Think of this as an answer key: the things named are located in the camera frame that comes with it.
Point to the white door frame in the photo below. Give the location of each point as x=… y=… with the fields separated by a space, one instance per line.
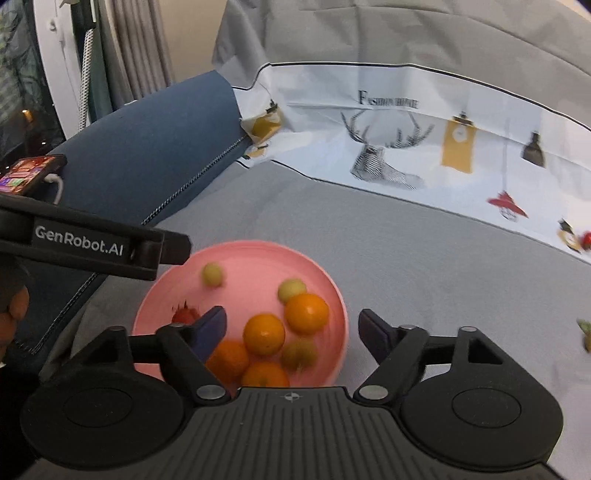
x=61 y=62

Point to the small longan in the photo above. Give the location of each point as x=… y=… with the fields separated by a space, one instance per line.
x=290 y=288

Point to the orange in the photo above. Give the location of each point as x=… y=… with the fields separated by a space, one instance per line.
x=264 y=335

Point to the grey curtain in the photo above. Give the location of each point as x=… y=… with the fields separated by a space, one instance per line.
x=135 y=52

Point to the red cherry tomato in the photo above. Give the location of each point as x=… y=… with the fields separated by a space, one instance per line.
x=185 y=314

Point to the grey printed sofa cover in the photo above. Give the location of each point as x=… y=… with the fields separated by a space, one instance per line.
x=432 y=156

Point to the tangerine with stem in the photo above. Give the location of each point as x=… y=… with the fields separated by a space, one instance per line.
x=228 y=362

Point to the longan with green leaf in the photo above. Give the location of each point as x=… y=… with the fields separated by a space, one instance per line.
x=585 y=327

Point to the garment steamer with hose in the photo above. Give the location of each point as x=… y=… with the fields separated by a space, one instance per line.
x=85 y=20

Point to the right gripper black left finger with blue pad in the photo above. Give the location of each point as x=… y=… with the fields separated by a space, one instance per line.
x=122 y=398

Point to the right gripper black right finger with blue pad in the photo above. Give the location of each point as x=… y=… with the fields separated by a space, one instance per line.
x=461 y=399

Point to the black smartphone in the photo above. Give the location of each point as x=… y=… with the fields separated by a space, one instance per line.
x=27 y=174

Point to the yellow-green longan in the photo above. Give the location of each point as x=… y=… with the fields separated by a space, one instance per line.
x=212 y=275

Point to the person's left hand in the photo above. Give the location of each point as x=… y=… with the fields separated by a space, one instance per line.
x=10 y=319

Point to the brown longan with stem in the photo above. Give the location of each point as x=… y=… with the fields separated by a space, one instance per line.
x=299 y=355

